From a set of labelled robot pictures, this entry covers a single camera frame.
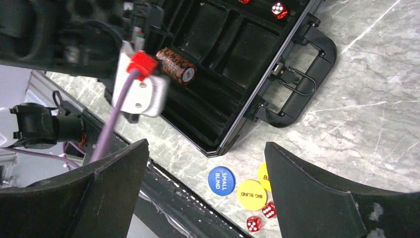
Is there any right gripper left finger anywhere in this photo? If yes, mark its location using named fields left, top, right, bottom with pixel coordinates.
left=0, top=139, right=149, bottom=238

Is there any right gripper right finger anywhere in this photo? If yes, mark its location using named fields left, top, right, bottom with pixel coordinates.
left=264, top=142, right=420, bottom=238

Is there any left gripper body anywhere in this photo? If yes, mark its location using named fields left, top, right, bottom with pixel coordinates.
left=0, top=0, right=164, bottom=79

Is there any orange brown poker chip stack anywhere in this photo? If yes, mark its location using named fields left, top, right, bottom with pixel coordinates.
left=156, top=48, right=197, bottom=84

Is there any black poker set case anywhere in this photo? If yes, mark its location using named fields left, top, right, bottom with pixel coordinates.
left=145, top=0, right=337, bottom=157

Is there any red die upper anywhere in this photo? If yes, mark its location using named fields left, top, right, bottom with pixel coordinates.
left=262, top=201, right=277, bottom=219

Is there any orange big blind button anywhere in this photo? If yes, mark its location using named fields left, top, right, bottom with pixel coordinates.
left=258, top=162, right=271, bottom=192

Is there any yellow big blind button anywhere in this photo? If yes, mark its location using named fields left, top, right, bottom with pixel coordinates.
left=237, top=179, right=267, bottom=211

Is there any red die lower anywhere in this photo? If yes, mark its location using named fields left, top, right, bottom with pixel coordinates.
left=246, top=216, right=262, bottom=232

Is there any blue small blind button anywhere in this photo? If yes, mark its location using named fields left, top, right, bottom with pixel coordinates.
left=208, top=166, right=236, bottom=196

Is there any red die in case right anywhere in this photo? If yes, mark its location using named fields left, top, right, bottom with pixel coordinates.
left=271, top=1, right=288, bottom=19

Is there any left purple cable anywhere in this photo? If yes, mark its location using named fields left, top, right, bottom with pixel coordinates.
left=0, top=69, right=142, bottom=165

